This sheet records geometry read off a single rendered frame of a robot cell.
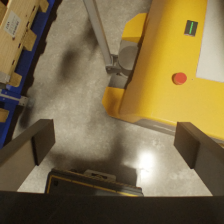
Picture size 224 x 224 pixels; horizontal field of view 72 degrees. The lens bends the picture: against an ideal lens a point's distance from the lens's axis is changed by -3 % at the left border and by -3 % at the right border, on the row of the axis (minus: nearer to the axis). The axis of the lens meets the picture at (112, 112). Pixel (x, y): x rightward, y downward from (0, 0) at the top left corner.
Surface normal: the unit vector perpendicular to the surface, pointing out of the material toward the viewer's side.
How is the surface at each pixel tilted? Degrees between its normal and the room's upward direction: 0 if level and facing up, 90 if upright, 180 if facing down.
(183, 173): 0
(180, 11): 14
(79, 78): 0
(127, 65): 0
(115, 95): 22
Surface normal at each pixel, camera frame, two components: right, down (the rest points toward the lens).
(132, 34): -0.47, -0.21
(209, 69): -0.12, -0.11
